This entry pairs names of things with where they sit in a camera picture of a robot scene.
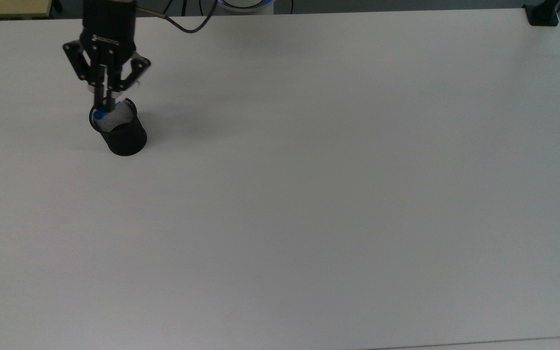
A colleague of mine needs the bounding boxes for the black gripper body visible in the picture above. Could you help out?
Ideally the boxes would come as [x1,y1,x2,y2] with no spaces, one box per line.
[80,0,139,91]

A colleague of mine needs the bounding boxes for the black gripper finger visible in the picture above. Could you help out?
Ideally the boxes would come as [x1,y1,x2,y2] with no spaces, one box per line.
[62,41,106,110]
[106,52,152,111]

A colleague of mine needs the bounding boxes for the white marker with blue cap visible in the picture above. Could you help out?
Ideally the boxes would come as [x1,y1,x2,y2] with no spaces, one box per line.
[93,82,140,122]

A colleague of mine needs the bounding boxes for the black mesh pen cup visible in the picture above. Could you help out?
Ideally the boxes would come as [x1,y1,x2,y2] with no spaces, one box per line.
[89,97,148,157]

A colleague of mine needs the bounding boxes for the yellow wooden table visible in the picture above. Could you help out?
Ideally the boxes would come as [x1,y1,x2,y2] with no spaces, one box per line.
[0,0,53,20]

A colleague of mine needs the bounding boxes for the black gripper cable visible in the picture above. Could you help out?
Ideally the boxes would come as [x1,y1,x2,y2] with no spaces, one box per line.
[136,0,219,35]

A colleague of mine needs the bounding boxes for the black clamp mount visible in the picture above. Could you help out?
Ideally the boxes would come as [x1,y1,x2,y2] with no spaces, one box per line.
[523,0,560,27]

